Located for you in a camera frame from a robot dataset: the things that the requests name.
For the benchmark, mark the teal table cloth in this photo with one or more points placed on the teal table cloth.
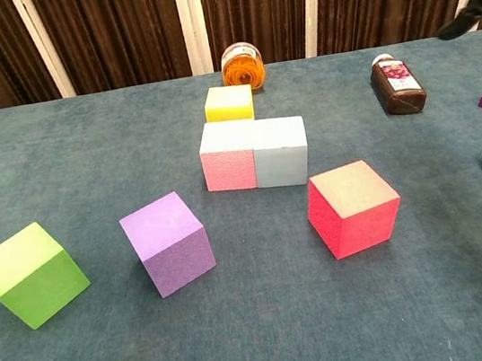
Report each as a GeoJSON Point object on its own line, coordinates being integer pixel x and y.
{"type": "Point", "coordinates": [262, 322]}

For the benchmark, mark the green foam cube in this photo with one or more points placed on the green foam cube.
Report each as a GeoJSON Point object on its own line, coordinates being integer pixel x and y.
{"type": "Point", "coordinates": [33, 279]}

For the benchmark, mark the dark brown curtain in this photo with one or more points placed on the dark brown curtain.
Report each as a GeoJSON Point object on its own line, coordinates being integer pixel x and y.
{"type": "Point", "coordinates": [119, 31]}

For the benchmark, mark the red foam cube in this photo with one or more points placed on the red foam cube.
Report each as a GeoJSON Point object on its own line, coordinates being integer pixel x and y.
{"type": "Point", "coordinates": [355, 213]}

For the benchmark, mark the purple foam cube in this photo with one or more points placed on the purple foam cube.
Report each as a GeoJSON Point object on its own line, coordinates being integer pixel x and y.
{"type": "Point", "coordinates": [169, 245]}

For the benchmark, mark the yellow foam cube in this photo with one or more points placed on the yellow foam cube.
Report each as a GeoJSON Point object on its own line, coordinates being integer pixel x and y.
{"type": "Point", "coordinates": [228, 105]}

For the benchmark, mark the orange snack jar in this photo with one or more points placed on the orange snack jar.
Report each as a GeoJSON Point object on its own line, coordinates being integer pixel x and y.
{"type": "Point", "coordinates": [243, 69]}

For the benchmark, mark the dark juice bottle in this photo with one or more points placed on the dark juice bottle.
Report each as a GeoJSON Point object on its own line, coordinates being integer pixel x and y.
{"type": "Point", "coordinates": [399, 84]}

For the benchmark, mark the pink foam cube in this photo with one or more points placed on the pink foam cube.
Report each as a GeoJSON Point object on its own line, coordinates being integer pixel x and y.
{"type": "Point", "coordinates": [226, 160]}

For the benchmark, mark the light blue foam cube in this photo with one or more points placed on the light blue foam cube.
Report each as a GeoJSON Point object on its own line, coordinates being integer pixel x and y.
{"type": "Point", "coordinates": [282, 156]}

